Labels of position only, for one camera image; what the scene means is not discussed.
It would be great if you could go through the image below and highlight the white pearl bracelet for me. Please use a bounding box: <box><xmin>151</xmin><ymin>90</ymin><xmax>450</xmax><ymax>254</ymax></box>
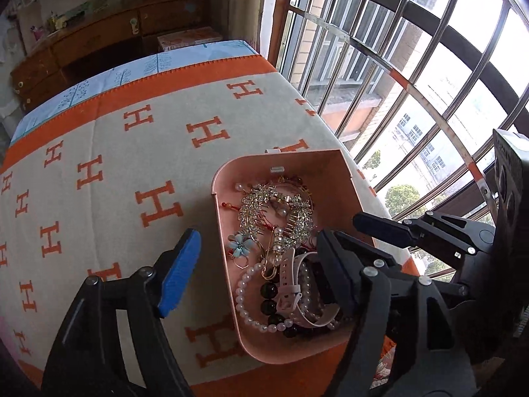
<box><xmin>235</xmin><ymin>262</ymin><xmax>296</xmax><ymax>333</ymax></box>

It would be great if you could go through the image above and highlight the teal flower brooch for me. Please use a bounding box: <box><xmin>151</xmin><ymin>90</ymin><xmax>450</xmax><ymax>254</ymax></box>
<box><xmin>227</xmin><ymin>234</ymin><xmax>257</xmax><ymax>269</ymax></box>

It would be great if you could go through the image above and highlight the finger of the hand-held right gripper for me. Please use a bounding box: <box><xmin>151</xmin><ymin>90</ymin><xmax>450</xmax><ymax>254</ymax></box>
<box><xmin>386</xmin><ymin>269</ymin><xmax>471</xmax><ymax>299</ymax></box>
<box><xmin>352</xmin><ymin>212</ymin><xmax>497</xmax><ymax>262</ymax></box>

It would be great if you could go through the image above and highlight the blue plant print sheet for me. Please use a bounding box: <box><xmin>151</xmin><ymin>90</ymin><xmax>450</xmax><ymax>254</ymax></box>
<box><xmin>8</xmin><ymin>40</ymin><xmax>259</xmax><ymax>147</ymax></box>

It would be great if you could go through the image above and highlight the smartwatch with pink strap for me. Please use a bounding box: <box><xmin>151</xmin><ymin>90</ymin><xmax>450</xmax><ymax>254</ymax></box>
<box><xmin>276</xmin><ymin>248</ymin><xmax>344</xmax><ymax>327</ymax></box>

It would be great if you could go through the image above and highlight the white curtain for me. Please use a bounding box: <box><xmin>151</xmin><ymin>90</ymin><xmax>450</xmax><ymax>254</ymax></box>
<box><xmin>0</xmin><ymin>17</ymin><xmax>21</xmax><ymax>133</ymax></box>

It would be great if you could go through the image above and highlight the dark bead bracelet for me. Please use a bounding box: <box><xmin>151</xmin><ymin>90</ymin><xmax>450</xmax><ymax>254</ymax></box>
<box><xmin>260</xmin><ymin>283</ymin><xmax>315</xmax><ymax>337</ymax></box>

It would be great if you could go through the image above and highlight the metal window grille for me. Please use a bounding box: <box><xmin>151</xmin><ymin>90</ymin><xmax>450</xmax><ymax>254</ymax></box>
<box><xmin>264</xmin><ymin>0</ymin><xmax>529</xmax><ymax>282</ymax></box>

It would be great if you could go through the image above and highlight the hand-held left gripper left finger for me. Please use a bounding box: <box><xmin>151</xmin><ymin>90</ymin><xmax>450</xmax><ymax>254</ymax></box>
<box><xmin>41</xmin><ymin>227</ymin><xmax>202</xmax><ymax>397</ymax></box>

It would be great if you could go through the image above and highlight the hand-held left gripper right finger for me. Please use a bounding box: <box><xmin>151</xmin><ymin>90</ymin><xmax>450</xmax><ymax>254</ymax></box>
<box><xmin>316</xmin><ymin>229</ymin><xmax>478</xmax><ymax>397</ymax></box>

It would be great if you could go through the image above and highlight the wooden desk with drawers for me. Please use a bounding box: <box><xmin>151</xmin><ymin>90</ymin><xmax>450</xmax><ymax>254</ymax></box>
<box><xmin>10</xmin><ymin>0</ymin><xmax>232</xmax><ymax>112</ymax></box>

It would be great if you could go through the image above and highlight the pink sheet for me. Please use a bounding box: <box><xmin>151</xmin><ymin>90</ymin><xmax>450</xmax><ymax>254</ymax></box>
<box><xmin>0</xmin><ymin>310</ymin><xmax>19</xmax><ymax>365</ymax></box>

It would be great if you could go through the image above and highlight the gold pin brooch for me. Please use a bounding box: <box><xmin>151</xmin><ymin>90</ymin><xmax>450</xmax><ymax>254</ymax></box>
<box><xmin>260</xmin><ymin>225</ymin><xmax>295</xmax><ymax>284</ymax></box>

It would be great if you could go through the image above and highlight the orange and grey patterned blanket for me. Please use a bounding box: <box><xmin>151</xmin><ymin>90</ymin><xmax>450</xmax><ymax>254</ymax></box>
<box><xmin>0</xmin><ymin>56</ymin><xmax>414</xmax><ymax>397</ymax></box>

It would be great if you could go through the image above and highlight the gold rhinestone hair comb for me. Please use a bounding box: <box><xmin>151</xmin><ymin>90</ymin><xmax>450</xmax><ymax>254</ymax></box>
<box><xmin>233</xmin><ymin>180</ymin><xmax>317</xmax><ymax>253</ymax></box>

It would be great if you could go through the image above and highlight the pink jewelry tray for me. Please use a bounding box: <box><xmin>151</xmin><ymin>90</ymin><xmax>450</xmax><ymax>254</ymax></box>
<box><xmin>211</xmin><ymin>149</ymin><xmax>377</xmax><ymax>365</ymax></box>

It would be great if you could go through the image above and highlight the pink cardboard box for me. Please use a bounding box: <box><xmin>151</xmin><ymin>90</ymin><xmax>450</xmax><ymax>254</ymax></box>
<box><xmin>157</xmin><ymin>27</ymin><xmax>224</xmax><ymax>52</ymax></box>

